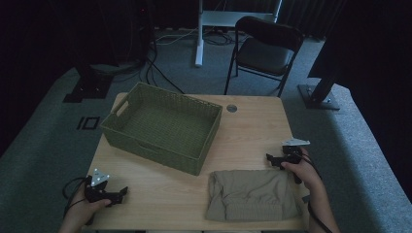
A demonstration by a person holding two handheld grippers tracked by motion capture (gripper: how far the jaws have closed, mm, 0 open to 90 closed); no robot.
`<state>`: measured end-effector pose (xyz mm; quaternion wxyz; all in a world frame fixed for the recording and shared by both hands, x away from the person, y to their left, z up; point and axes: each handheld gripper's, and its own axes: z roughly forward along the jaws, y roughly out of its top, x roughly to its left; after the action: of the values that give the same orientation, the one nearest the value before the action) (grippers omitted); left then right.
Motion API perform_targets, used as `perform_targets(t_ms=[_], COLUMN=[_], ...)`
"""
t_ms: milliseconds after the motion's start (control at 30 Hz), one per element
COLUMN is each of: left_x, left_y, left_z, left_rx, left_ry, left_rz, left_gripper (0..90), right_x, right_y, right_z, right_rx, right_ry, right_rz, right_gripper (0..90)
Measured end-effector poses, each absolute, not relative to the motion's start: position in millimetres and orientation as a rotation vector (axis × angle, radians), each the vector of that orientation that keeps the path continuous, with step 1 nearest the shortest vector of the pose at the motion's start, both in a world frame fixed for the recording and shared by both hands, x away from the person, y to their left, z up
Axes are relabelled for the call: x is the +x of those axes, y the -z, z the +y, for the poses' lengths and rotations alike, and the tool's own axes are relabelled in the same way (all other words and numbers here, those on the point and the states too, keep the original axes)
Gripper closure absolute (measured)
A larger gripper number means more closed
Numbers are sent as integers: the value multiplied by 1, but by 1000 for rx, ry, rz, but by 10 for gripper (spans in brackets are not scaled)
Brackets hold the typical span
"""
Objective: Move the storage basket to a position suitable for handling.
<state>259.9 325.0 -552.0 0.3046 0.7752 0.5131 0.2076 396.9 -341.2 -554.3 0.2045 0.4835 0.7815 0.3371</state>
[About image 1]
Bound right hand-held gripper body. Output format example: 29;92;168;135
281;138;311;165

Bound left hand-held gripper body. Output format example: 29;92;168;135
85;168;115;205

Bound khaki pants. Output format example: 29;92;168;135
204;169;304;223

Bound green woven basket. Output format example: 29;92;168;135
99;82;223;177

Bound person's right hand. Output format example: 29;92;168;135
280;154;326;195

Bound person's left hand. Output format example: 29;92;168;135
66;193;113;227

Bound black stand with bolted base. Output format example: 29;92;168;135
297;72;341;112

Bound black folding chair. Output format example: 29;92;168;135
223;16;305;98

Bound dark equipment cabinet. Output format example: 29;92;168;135
96;0;154;67

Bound left hand-held gripper cable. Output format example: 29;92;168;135
63;197;87;219

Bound hand-held gripper cable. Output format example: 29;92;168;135
300;152;334;233
63;197;87;219

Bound right hand-held gripper cable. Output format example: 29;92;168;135
300;152;334;233

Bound black stand with base plate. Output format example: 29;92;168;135
62;61;115;104

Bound black floor cables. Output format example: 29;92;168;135
138;30;187;95

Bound white desk frame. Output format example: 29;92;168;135
194;0;284;68

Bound white floor cable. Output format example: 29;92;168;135
154;27;199;46

